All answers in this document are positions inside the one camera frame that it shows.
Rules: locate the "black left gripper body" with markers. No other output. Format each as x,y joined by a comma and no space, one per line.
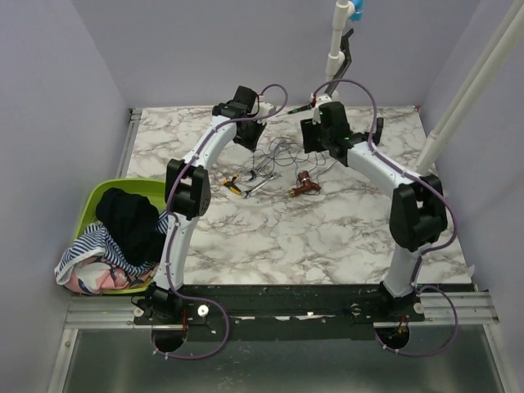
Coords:
247,137

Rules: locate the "blue white striped garment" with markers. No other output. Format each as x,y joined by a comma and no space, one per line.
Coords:
93,242

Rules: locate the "yellow black pliers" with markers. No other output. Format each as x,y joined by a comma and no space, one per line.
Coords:
230,184

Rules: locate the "aluminium frame rail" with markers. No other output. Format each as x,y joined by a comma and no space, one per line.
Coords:
100,313

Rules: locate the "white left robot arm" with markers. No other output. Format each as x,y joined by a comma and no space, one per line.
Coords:
188,194

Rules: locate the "black T-shaped tool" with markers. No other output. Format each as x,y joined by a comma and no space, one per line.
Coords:
377,133

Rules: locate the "white PVC pipe stand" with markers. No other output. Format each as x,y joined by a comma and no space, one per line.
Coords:
339,57

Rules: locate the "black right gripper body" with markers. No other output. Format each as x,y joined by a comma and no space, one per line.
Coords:
314,138

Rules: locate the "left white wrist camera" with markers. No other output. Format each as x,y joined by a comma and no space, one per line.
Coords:
264,110

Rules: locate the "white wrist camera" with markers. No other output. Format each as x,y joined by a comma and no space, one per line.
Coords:
264,110
318,100

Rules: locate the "black garment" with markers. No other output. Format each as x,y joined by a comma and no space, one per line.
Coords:
134,223

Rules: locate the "chrome combination wrench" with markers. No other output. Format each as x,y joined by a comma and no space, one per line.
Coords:
259,185

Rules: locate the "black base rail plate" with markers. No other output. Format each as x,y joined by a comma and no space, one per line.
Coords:
276,313

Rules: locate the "lime green laundry basket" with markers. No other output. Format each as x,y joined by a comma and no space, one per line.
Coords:
153,189

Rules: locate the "pink patterned garment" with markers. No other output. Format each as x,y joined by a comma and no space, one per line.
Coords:
98,276

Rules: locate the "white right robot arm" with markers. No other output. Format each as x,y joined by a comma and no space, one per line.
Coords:
417,214

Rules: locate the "green black precision screwdriver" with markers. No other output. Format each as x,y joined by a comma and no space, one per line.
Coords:
300,109

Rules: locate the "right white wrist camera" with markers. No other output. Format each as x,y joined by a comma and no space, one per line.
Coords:
318,100

